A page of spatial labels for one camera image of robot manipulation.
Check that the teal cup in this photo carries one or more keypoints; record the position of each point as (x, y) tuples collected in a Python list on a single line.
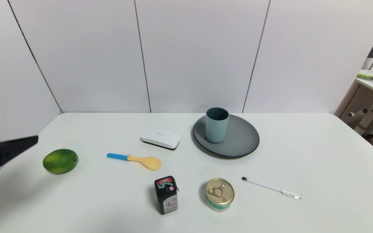
[(217, 129)]

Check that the gray round plate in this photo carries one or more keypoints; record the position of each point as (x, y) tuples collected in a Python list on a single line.
[(241, 139)]

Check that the green object on desk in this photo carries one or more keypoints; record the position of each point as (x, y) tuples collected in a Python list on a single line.
[(367, 77)]

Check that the green lime fruit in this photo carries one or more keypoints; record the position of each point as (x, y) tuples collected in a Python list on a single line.
[(60, 161)]

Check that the white flat box device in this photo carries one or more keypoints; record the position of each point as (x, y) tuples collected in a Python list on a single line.
[(160, 137)]

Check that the small black printed box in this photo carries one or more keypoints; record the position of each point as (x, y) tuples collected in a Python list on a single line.
[(167, 197)]

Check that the gold-lid tin can green label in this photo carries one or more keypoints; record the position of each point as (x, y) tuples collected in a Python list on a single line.
[(219, 194)]

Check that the white pen silver clip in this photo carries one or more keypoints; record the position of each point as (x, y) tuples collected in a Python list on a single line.
[(270, 188)]

